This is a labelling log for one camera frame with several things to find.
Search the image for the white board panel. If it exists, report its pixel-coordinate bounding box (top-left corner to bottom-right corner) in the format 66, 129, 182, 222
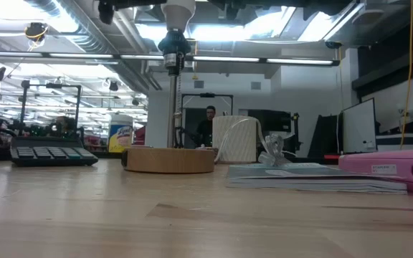
341, 97, 378, 154

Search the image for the pink stapler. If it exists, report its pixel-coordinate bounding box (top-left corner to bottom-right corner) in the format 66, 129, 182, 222
338, 148, 413, 197

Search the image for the person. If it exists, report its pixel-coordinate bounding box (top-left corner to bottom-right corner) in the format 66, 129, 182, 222
196, 105, 217, 148
50, 116, 77, 139

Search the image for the thin yellow cable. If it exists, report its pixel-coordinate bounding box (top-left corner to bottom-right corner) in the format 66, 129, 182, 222
399, 0, 413, 150

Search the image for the black gantry frame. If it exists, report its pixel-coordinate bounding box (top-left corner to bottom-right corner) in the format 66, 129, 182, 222
180, 92, 234, 148

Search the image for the Yellowstone booklet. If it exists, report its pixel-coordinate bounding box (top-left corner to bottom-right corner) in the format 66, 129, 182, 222
226, 163, 408, 195

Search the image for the yellow disinfecting wipes canister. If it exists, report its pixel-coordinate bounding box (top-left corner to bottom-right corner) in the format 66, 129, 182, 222
108, 113, 135, 154

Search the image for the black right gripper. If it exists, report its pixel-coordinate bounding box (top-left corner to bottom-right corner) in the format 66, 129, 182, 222
208, 0, 354, 21

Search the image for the clear lamp power cord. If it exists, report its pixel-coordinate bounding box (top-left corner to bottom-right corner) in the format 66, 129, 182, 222
214, 117, 297, 168

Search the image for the long ceiling light fixture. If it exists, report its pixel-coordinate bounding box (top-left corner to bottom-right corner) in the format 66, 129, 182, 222
0, 49, 341, 67

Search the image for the black background robot station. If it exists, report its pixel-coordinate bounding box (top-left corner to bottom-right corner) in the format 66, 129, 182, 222
19, 80, 82, 139

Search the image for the black calculator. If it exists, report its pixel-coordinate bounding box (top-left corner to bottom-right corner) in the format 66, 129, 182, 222
9, 136, 99, 167

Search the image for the black upright panel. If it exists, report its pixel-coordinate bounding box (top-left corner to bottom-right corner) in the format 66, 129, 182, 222
307, 113, 344, 158

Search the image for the white lightbulb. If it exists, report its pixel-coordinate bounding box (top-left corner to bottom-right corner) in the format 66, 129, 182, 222
161, 0, 196, 33

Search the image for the black monitor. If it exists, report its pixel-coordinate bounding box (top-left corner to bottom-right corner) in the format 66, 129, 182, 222
248, 110, 293, 133

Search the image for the lamp stand with wooden base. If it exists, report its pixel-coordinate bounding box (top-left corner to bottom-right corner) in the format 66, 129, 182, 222
121, 30, 216, 175

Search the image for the black ceiling cable spool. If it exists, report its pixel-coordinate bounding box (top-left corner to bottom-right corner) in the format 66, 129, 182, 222
25, 21, 48, 42

